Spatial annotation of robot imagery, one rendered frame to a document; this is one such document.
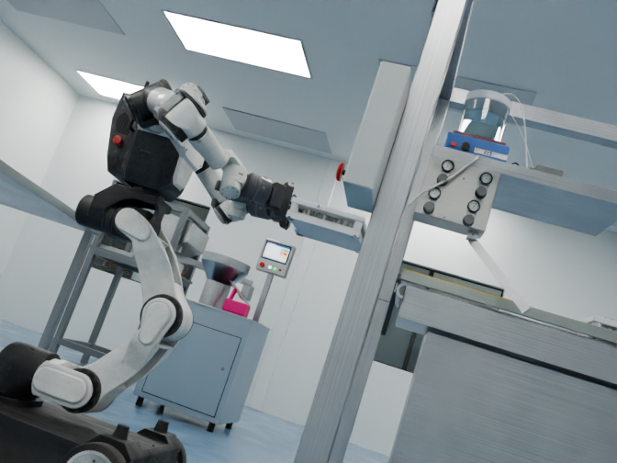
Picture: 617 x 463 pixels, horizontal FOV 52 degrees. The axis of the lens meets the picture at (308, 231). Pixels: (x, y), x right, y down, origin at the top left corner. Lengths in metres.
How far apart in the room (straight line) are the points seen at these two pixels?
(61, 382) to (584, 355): 1.59
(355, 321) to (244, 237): 6.06
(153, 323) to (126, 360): 0.16
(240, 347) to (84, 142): 4.73
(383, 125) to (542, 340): 0.97
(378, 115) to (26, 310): 7.14
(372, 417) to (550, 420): 4.91
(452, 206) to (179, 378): 2.77
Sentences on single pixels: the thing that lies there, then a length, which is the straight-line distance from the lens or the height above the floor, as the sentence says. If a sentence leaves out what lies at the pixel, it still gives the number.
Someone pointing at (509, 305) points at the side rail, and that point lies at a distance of 1.98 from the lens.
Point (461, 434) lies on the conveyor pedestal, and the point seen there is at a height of 0.53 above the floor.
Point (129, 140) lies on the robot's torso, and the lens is 2.30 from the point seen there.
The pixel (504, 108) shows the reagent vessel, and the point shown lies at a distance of 2.23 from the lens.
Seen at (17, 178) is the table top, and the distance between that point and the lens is 2.36.
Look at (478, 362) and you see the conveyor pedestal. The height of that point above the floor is 0.75.
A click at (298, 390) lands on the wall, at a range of 6.93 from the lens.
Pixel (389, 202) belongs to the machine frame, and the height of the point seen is 0.94.
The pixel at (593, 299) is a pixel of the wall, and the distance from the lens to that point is 7.20.
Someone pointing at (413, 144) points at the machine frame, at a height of 1.07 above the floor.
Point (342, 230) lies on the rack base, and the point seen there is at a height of 1.01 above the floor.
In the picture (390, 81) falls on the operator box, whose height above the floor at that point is 1.14.
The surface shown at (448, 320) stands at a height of 0.83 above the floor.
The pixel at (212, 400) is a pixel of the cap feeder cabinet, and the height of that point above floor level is 0.19.
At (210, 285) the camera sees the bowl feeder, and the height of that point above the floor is 0.91.
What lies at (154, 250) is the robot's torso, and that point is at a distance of 2.17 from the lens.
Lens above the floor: 0.57
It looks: 12 degrees up
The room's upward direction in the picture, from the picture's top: 18 degrees clockwise
